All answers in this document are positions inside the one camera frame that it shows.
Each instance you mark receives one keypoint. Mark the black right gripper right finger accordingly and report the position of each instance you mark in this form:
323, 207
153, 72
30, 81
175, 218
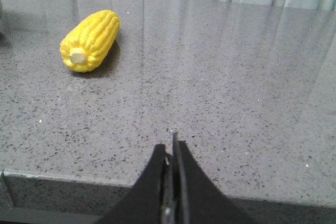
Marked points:
197, 199

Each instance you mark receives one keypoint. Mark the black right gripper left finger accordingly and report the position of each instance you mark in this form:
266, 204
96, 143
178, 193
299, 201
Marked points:
151, 199

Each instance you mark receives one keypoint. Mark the yellow corn cob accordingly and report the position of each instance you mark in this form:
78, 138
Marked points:
85, 47

